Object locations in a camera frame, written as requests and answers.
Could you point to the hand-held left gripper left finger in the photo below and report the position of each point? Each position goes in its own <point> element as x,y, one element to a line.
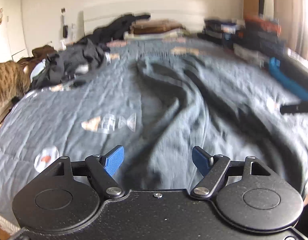
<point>115,158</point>

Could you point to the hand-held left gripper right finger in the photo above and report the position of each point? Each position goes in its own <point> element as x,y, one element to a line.
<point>200,158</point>

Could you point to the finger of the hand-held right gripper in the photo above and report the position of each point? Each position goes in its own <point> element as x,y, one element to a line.
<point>296,108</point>

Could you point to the grey sweatpants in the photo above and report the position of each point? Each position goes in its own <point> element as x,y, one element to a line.
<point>184,120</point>

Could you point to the stack of folded black clothes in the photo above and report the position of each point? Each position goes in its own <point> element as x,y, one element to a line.
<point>263,40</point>

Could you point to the stack of folded navy clothes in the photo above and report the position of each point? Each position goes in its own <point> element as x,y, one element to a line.
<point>219,30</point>

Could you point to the pile of dark grey clothes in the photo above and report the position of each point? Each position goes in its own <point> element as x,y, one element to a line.
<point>76,55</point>

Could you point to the heap of black clothes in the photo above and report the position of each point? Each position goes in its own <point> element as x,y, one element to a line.
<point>114,28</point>

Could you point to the stack of folded brown clothes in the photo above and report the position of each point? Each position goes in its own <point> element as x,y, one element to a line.
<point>154,28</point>

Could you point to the folded blue garment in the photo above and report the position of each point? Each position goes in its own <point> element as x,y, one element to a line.
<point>286,78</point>

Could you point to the grey quilted printed bedspread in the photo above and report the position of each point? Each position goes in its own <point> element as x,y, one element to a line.
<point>69,100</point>

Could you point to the beige curtain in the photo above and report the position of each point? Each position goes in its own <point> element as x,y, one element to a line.
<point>293,17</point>

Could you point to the folded orange garment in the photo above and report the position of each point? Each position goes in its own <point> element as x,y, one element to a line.
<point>261,22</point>

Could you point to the light blue garment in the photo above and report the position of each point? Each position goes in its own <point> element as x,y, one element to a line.
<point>38,68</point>

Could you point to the white mattress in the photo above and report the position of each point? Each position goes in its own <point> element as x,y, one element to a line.
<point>4,221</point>

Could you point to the brown jacket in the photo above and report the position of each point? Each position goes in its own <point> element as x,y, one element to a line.
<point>41,51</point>

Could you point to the tabby cat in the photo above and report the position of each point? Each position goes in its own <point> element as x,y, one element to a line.
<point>9,80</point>

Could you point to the black hanging brush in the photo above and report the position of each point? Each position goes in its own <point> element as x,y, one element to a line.
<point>65,31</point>

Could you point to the white headboard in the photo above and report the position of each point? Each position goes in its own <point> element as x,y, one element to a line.
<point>169,16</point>

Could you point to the white wardrobe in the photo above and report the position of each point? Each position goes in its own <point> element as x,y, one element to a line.
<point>11,30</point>

